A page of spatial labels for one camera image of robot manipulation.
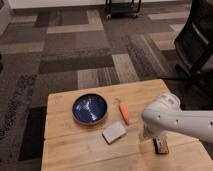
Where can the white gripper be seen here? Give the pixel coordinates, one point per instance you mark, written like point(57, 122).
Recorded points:
point(151, 131)

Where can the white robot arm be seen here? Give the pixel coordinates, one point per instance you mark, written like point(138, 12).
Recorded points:
point(164, 114)

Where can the white sponge block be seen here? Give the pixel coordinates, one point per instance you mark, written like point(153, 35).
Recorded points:
point(114, 132)

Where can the orange toy carrot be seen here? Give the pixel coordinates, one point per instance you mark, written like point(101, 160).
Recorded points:
point(124, 111)

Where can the blue ceramic bowl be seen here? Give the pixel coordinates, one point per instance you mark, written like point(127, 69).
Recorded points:
point(89, 109)

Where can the black office chair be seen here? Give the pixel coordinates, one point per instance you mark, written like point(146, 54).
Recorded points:
point(194, 46)

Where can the black wheeled cart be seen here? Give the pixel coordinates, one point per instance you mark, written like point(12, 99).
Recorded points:
point(127, 8)

